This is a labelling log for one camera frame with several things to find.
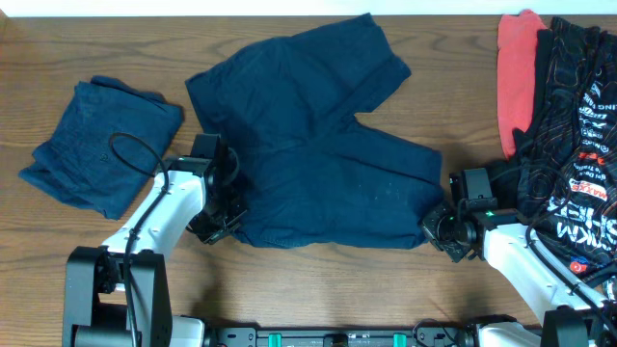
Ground dark navy shorts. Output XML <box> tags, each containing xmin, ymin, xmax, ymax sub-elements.
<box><xmin>186</xmin><ymin>14</ymin><xmax>443</xmax><ymax>249</ymax></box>

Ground navy blue garment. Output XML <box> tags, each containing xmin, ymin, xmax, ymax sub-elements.
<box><xmin>19</xmin><ymin>76</ymin><xmax>184</xmax><ymax>220</ymax></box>

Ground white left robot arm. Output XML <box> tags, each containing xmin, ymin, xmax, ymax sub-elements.
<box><xmin>62</xmin><ymin>147</ymin><xmax>246</xmax><ymax>346</ymax></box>

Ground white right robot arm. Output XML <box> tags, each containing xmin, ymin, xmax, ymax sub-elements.
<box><xmin>419</xmin><ymin>201</ymin><xmax>616</xmax><ymax>346</ymax></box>

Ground black printed garment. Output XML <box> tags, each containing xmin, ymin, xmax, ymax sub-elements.
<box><xmin>492</xmin><ymin>16</ymin><xmax>616</xmax><ymax>287</ymax></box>

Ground red orange cloth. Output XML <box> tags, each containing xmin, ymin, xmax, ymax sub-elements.
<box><xmin>496</xmin><ymin>10</ymin><xmax>546</xmax><ymax>158</ymax></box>

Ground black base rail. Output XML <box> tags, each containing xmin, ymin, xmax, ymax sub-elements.
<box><xmin>204</xmin><ymin>315</ymin><xmax>541</xmax><ymax>347</ymax></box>

